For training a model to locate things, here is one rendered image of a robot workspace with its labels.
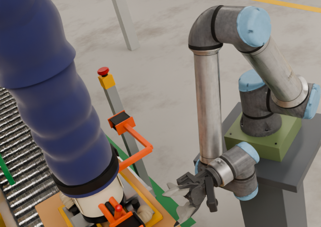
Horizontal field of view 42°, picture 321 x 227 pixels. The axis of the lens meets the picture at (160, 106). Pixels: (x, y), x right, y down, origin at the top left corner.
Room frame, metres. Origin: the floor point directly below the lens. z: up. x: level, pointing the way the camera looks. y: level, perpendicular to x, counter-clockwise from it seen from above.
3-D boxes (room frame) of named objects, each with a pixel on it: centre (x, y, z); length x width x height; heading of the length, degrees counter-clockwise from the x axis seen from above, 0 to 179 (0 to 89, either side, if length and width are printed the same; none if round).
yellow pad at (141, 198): (1.20, 0.22, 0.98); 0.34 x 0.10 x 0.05; 23
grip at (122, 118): (1.54, 0.18, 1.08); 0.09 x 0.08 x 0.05; 113
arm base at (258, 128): (1.56, -0.43, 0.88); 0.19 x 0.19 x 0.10
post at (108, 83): (2.20, 0.25, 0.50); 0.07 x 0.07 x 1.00; 23
